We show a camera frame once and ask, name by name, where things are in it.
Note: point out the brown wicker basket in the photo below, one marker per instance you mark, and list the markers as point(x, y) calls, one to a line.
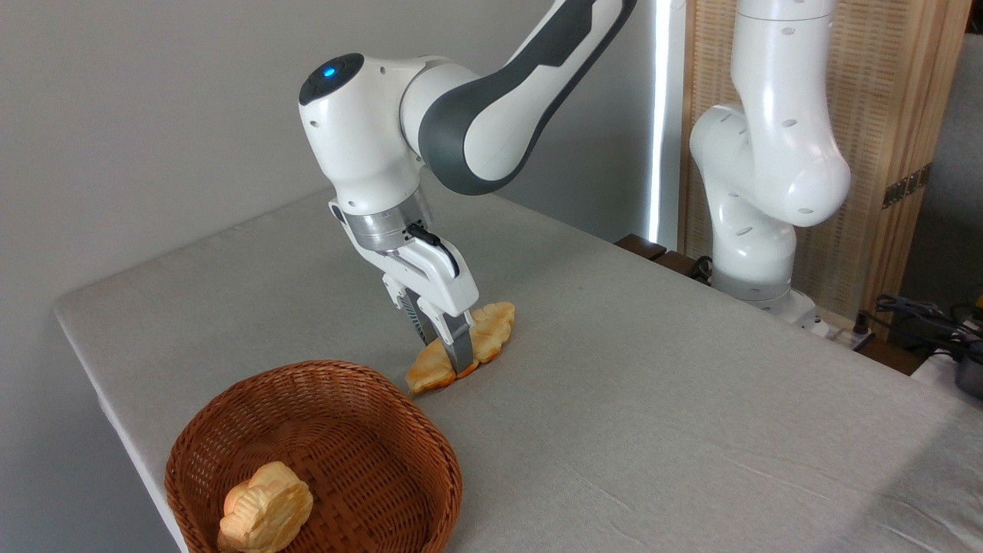
point(369, 461)

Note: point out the grey tablecloth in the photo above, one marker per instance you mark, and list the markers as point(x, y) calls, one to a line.
point(653, 430)

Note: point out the dark grey device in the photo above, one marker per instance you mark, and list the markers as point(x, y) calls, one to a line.
point(971, 376)

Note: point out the small round golden bread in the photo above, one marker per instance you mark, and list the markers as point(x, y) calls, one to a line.
point(265, 511)

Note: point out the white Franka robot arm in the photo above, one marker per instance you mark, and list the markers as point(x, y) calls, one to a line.
point(768, 153)

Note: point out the long golden bread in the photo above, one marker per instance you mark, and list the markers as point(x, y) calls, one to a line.
point(491, 326)

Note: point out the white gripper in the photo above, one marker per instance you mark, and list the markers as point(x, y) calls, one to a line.
point(438, 280)

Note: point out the wooden slatted folding screen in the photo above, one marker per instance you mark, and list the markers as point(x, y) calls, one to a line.
point(891, 92)

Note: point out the black screen hinge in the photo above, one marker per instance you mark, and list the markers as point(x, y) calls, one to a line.
point(906, 187)

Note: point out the dark brown wooden block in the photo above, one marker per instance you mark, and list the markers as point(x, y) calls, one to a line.
point(680, 263)
point(639, 246)

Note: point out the black power plug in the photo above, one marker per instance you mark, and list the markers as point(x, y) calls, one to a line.
point(862, 324)

